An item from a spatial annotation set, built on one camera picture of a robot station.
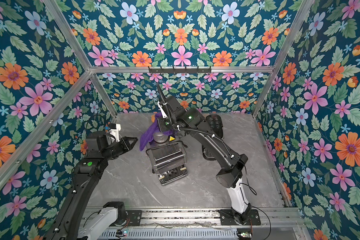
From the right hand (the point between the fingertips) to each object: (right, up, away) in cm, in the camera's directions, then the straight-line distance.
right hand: (163, 118), depth 72 cm
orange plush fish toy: (-17, +3, +47) cm, 50 cm away
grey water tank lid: (-1, -9, -3) cm, 10 cm away
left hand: (-12, -10, 0) cm, 16 cm away
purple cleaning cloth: (-7, -9, -3) cm, 11 cm away
